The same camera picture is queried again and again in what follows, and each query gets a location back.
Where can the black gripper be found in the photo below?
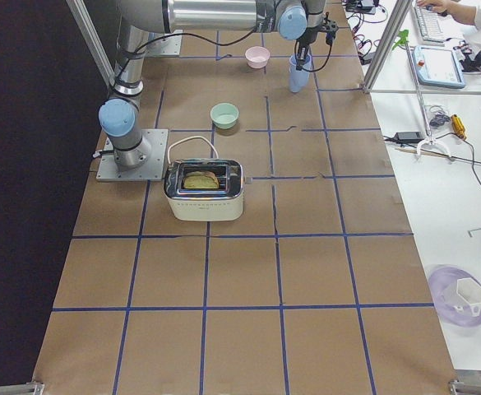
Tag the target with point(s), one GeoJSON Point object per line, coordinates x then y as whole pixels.
{"type": "Point", "coordinates": [306, 39]}

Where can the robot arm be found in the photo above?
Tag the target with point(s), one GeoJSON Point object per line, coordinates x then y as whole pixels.
{"type": "Point", "coordinates": [155, 28]}

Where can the person hand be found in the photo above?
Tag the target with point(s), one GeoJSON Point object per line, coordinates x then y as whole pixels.
{"type": "Point", "coordinates": [438, 6]}

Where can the pink bowl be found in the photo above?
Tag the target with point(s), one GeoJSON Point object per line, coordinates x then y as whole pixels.
{"type": "Point", "coordinates": [257, 57]}

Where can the mint green bowl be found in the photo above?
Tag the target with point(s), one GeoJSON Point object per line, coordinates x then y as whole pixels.
{"type": "Point", "coordinates": [224, 115]}

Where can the green plastic clamp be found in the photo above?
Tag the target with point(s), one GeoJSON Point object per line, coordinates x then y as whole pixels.
{"type": "Point", "coordinates": [401, 39]}

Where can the white keyboard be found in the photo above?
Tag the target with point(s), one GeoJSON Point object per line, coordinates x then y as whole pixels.
{"type": "Point", "coordinates": [429, 26]}

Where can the black power adapter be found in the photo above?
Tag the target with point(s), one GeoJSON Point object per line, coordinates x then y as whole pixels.
{"type": "Point", "coordinates": [408, 137]}

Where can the teach pendant tablet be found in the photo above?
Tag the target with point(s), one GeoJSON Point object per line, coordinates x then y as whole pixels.
{"type": "Point", "coordinates": [437, 67]}

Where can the white gripper claw stick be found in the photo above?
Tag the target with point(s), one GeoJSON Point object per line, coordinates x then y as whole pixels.
{"type": "Point", "coordinates": [429, 140]}

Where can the toast slice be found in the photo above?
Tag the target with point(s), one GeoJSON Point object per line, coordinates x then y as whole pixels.
{"type": "Point", "coordinates": [201, 180]}

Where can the cream toaster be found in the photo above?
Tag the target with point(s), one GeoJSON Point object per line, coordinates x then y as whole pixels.
{"type": "Point", "coordinates": [223, 204]}

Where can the yellow tool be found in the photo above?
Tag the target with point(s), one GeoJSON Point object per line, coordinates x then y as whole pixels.
{"type": "Point", "coordinates": [458, 127]}

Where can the grey allen key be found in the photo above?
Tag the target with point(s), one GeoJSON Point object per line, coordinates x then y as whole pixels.
{"type": "Point", "coordinates": [473, 232]}

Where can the purple plastic plate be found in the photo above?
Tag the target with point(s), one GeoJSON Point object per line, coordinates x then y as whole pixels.
{"type": "Point", "coordinates": [440, 282]}

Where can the white hexagonal cup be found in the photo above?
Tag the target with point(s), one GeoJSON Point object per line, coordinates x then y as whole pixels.
{"type": "Point", "coordinates": [465, 297]}

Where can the aluminium frame post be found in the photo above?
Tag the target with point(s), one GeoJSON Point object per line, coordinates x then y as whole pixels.
{"type": "Point", "coordinates": [393, 25]}

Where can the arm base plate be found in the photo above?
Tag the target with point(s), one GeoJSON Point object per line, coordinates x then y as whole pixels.
{"type": "Point", "coordinates": [147, 161]}
{"type": "Point", "coordinates": [159, 46]}

